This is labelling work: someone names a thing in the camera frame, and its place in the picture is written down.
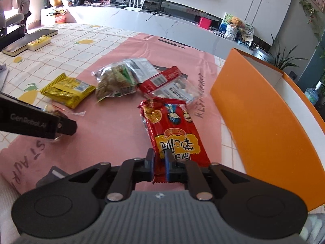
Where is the hanging vine plant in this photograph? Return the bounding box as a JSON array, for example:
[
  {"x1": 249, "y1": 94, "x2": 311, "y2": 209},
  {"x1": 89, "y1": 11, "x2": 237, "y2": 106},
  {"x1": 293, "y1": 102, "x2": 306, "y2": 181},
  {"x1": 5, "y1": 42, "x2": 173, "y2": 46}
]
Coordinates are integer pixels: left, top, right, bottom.
[{"x1": 299, "y1": 0, "x2": 322, "y2": 41}]

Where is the grey metal trash bin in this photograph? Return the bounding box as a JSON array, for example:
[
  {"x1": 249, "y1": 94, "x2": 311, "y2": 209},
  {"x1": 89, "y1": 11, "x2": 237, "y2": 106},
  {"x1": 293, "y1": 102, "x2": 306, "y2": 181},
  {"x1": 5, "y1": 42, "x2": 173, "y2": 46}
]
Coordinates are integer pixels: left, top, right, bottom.
[{"x1": 252, "y1": 48, "x2": 274, "y2": 63}]

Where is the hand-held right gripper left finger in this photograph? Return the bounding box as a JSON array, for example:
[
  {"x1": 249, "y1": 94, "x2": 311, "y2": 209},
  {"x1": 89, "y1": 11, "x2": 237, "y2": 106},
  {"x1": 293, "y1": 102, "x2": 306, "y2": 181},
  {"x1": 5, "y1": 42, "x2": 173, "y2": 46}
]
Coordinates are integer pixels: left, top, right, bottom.
[{"x1": 68, "y1": 149, "x2": 156, "y2": 202}]

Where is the black chair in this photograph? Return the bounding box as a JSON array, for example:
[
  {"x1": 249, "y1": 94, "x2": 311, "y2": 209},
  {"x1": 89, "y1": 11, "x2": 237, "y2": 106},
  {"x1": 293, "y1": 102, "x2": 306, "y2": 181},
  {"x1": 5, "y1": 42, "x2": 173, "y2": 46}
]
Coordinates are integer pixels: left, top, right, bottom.
[{"x1": 0, "y1": 13, "x2": 26, "y2": 49}]

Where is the yellow snack packet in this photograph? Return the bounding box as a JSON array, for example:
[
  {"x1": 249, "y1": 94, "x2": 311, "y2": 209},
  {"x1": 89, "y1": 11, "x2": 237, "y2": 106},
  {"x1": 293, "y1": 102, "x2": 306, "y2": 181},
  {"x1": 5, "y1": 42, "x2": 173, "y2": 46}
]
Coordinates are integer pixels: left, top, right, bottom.
[{"x1": 40, "y1": 73, "x2": 96, "y2": 109}]

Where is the teddy bear in white basket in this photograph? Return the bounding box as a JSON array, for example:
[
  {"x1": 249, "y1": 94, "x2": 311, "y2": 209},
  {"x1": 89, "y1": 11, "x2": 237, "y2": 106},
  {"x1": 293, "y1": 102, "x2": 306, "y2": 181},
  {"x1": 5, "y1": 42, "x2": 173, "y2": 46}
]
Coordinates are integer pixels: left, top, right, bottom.
[{"x1": 226, "y1": 16, "x2": 242, "y2": 40}]

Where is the black book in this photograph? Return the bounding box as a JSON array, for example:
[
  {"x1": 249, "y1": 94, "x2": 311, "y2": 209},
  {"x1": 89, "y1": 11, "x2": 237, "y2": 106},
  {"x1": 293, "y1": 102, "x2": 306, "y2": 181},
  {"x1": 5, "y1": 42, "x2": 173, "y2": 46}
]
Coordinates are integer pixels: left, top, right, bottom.
[{"x1": 2, "y1": 29, "x2": 58, "y2": 56}]

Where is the clear packet of green-brown snacks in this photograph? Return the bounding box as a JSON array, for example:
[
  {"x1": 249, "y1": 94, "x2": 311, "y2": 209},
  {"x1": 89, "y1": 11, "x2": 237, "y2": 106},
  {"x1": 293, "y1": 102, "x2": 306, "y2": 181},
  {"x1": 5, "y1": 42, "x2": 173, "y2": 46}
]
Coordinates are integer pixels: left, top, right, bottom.
[{"x1": 92, "y1": 60, "x2": 139, "y2": 102}]

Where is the large blue water bottle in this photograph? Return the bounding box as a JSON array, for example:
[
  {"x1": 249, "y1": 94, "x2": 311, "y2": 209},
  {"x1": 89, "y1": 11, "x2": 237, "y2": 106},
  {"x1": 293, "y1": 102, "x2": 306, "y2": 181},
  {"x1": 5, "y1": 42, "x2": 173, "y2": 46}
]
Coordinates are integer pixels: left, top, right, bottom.
[{"x1": 305, "y1": 81, "x2": 323, "y2": 105}]

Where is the blue picture card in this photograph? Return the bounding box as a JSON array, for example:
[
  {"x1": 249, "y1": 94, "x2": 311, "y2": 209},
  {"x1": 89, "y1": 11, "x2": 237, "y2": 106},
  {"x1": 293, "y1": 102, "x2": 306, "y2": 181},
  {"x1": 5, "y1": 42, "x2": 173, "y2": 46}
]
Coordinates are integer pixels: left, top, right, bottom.
[{"x1": 219, "y1": 12, "x2": 234, "y2": 35}]

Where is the yellow rectangular box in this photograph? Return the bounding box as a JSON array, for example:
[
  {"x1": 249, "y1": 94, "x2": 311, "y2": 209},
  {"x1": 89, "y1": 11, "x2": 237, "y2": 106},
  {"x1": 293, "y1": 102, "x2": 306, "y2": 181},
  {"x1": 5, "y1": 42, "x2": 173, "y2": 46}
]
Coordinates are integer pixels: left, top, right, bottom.
[{"x1": 27, "y1": 36, "x2": 52, "y2": 51}]

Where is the large red snack packet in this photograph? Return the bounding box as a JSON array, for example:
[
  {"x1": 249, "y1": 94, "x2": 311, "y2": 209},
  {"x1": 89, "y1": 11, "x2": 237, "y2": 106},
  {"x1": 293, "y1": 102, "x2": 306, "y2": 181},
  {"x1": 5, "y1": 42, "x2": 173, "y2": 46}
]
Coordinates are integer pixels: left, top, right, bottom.
[{"x1": 138, "y1": 100, "x2": 211, "y2": 185}]

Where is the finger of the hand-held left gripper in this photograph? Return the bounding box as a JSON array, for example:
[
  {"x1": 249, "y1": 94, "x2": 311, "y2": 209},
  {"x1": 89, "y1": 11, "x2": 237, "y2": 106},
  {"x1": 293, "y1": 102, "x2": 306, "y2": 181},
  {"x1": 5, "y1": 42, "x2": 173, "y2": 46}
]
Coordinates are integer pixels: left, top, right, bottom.
[{"x1": 56, "y1": 118, "x2": 77, "y2": 136}]

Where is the long-leaved potted plant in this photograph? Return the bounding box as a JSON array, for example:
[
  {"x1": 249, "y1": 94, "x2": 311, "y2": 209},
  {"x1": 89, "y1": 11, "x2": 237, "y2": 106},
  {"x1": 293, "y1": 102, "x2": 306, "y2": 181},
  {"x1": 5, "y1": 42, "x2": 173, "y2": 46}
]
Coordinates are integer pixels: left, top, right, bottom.
[{"x1": 269, "y1": 33, "x2": 308, "y2": 72}]

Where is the white marble cabinet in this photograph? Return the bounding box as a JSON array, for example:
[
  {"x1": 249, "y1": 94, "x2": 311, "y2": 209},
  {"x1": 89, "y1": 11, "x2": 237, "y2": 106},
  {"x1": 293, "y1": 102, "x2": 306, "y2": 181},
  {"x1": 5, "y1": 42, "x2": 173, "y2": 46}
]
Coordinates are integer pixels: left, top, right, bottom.
[{"x1": 66, "y1": 4, "x2": 270, "y2": 59}]

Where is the orange cardboard box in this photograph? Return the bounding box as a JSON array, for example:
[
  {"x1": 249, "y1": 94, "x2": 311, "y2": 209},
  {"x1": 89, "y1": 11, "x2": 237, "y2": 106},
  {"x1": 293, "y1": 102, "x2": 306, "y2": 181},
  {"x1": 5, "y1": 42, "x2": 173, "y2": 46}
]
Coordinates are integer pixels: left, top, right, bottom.
[{"x1": 210, "y1": 48, "x2": 325, "y2": 212}]

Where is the pink printed mat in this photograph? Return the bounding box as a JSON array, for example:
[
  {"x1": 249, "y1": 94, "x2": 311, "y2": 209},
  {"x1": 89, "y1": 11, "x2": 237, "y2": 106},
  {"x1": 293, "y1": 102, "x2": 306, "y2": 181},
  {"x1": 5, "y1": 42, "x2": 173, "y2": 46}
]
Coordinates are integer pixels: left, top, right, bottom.
[{"x1": 0, "y1": 33, "x2": 224, "y2": 196}]

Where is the clear packet of white candies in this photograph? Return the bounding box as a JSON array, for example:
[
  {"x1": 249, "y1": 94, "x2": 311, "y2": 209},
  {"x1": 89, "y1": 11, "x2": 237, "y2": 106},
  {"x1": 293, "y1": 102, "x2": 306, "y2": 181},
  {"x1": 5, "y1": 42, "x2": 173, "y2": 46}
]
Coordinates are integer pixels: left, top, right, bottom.
[{"x1": 146, "y1": 77, "x2": 196, "y2": 105}]

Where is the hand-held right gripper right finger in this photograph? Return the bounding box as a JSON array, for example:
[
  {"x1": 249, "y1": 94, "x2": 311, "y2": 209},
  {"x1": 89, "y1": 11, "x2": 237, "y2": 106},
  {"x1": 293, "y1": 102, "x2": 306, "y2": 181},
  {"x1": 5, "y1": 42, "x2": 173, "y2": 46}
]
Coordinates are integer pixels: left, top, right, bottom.
[{"x1": 164, "y1": 149, "x2": 254, "y2": 201}]

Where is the decorated round hand fan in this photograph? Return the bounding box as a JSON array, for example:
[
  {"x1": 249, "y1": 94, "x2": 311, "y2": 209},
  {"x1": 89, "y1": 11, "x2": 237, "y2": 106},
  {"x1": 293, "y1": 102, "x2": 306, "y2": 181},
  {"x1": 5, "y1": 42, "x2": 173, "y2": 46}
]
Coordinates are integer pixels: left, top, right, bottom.
[{"x1": 240, "y1": 22, "x2": 255, "y2": 42}]

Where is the white router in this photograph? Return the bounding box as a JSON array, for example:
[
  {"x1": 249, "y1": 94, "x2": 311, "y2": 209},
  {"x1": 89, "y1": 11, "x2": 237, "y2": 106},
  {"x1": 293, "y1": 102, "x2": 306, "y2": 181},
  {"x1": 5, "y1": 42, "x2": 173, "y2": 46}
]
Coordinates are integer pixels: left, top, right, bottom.
[{"x1": 122, "y1": 0, "x2": 146, "y2": 12}]

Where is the white cardboard box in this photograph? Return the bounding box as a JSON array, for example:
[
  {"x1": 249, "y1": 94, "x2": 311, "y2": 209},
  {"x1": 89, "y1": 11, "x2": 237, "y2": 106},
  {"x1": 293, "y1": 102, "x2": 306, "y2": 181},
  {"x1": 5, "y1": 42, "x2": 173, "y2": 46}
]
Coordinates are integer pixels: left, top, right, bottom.
[{"x1": 41, "y1": 6, "x2": 67, "y2": 26}]

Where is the small clear-wrapped candy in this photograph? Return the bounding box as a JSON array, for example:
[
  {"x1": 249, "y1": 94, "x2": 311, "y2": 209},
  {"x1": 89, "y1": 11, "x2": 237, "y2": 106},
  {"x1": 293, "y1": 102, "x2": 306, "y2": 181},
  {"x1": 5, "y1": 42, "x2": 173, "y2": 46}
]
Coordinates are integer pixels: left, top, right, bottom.
[{"x1": 44, "y1": 104, "x2": 86, "y2": 119}]

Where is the silver printed snack packet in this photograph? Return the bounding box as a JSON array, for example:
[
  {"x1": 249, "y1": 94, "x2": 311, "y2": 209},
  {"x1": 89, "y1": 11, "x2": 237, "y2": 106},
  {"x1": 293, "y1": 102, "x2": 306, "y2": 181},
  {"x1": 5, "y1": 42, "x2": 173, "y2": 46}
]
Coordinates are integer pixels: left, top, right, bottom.
[{"x1": 124, "y1": 58, "x2": 159, "y2": 83}]

